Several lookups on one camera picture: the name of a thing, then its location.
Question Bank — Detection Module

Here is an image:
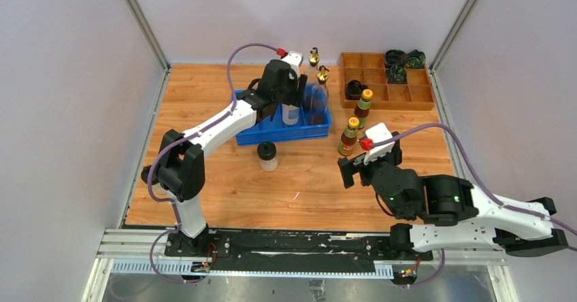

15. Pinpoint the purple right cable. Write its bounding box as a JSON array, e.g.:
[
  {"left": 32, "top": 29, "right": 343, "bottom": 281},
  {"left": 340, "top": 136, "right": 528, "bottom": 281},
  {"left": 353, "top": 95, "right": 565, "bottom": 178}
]
[{"left": 369, "top": 122, "right": 577, "bottom": 287}]

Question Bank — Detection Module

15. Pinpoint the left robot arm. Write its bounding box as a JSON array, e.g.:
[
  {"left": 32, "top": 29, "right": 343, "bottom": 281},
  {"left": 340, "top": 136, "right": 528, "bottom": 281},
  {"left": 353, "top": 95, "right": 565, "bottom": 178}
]
[{"left": 142, "top": 52, "right": 307, "bottom": 256}]

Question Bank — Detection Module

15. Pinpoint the sauce bottle yellow cap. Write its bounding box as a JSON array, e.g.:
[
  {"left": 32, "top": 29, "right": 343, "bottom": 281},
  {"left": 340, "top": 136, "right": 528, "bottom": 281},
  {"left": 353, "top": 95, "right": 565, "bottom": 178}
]
[
  {"left": 355, "top": 89, "right": 374, "bottom": 129},
  {"left": 338, "top": 116, "right": 359, "bottom": 156}
]

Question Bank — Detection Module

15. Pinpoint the black coiled strap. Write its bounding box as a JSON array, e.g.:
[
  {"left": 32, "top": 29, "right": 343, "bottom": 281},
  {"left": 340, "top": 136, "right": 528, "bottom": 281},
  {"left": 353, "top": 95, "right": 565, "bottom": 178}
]
[{"left": 344, "top": 79, "right": 368, "bottom": 101}]

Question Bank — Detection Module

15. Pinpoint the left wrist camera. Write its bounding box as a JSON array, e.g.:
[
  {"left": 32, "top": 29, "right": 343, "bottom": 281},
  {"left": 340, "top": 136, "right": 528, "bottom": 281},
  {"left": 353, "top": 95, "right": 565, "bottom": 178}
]
[{"left": 276, "top": 48, "right": 303, "bottom": 79}]

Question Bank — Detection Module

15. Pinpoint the purple cable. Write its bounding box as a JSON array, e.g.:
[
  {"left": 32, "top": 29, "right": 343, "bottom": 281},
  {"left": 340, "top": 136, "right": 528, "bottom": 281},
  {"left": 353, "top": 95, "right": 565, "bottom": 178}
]
[
  {"left": 146, "top": 43, "right": 287, "bottom": 285},
  {"left": 369, "top": 122, "right": 577, "bottom": 287}
]

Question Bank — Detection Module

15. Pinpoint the blue plastic divided bin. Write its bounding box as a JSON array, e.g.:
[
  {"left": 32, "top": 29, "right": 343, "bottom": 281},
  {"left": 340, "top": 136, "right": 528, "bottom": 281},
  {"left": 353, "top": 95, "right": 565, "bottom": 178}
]
[{"left": 235, "top": 89, "right": 332, "bottom": 146}]

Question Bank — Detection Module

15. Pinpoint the black lid jar at edge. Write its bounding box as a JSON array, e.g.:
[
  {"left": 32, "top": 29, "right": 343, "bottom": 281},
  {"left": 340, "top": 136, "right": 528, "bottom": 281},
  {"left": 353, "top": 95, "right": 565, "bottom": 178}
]
[{"left": 140, "top": 165, "right": 167, "bottom": 199}]

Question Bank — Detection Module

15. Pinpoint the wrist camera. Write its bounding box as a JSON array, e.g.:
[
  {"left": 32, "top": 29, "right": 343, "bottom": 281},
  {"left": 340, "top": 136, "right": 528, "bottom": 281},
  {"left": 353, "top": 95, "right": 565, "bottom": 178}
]
[
  {"left": 276, "top": 48, "right": 303, "bottom": 79},
  {"left": 359, "top": 122, "right": 395, "bottom": 165}
]

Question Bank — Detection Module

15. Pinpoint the blue label shaker jar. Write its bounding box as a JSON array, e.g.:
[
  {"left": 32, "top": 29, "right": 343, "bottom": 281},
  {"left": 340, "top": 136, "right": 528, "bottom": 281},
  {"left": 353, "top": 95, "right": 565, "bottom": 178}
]
[{"left": 282, "top": 104, "right": 300, "bottom": 127}]

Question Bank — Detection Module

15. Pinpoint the black lid seasoning jar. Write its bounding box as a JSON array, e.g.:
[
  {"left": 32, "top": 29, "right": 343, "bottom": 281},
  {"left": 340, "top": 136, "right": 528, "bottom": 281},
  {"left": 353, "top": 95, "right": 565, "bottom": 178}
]
[{"left": 257, "top": 141, "right": 278, "bottom": 172}]

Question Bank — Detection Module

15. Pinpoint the glass oil bottle gold spout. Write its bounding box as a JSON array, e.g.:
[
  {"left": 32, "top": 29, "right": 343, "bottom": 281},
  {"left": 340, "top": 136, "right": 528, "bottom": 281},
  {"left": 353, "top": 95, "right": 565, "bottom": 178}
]
[{"left": 302, "top": 47, "right": 320, "bottom": 112}]

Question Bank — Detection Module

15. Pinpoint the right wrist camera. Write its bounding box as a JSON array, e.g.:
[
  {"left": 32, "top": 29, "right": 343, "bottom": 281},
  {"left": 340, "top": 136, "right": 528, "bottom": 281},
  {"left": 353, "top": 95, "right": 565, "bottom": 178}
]
[{"left": 359, "top": 122, "right": 395, "bottom": 165}]

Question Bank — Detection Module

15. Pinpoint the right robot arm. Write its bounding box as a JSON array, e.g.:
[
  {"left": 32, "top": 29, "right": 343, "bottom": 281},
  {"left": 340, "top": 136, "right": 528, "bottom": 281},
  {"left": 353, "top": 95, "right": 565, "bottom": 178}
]
[{"left": 337, "top": 144, "right": 570, "bottom": 260}]

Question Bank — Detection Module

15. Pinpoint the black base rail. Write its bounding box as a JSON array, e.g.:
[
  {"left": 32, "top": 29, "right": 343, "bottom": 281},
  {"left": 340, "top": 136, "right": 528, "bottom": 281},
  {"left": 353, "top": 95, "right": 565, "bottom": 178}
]
[{"left": 97, "top": 225, "right": 501, "bottom": 287}]

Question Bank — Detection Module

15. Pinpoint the wooden compartment tray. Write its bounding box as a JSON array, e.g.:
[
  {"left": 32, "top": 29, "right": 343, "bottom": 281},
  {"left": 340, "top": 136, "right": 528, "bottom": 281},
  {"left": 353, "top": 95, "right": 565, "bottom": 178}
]
[{"left": 338, "top": 52, "right": 435, "bottom": 111}]

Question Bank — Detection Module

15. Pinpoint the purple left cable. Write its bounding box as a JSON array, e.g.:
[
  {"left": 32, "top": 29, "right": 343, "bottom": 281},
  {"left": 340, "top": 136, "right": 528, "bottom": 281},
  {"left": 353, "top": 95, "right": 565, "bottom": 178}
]
[{"left": 146, "top": 43, "right": 287, "bottom": 285}]

